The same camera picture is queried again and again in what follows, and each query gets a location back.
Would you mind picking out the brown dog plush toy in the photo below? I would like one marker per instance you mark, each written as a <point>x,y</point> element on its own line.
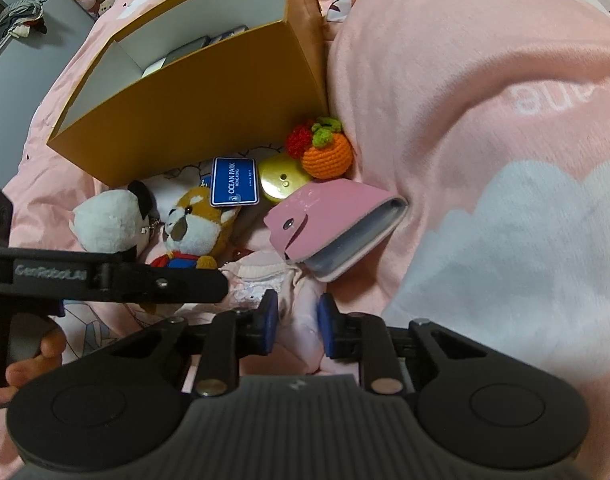
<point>195,230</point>

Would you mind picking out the pile of grey clothes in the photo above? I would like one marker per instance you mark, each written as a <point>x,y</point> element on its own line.
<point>20,12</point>

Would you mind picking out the pink small garment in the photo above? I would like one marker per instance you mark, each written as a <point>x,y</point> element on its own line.
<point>297,330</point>

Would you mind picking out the crochet orange with strawberry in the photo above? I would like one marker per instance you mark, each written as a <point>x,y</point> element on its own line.
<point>330,155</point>

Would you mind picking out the yellow plastic toy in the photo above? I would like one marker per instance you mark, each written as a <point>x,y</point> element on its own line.
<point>280,180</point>

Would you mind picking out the dark grey tin box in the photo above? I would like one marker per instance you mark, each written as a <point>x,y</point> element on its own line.
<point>185,52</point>

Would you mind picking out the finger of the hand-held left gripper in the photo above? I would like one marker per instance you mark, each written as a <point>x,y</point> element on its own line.
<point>185,282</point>

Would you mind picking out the yellow cardboard box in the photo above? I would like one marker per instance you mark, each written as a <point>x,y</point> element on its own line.
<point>195,105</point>

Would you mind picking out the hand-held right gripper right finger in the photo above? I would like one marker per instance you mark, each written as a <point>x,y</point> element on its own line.
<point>327,325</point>

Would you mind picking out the blue white card tag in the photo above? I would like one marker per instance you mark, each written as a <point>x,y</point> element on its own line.
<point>235,182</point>

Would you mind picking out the pink card holder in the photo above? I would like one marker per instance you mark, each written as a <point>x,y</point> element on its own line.
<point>335,215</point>

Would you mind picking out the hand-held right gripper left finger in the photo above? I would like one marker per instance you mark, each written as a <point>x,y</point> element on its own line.
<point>269,325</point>

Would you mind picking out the white box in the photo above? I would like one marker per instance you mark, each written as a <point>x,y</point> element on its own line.
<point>154,67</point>

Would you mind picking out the dark printed card box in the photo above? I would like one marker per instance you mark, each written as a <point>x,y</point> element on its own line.
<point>227,35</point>

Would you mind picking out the person's left hand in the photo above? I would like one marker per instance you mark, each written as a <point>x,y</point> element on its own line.
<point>50,345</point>

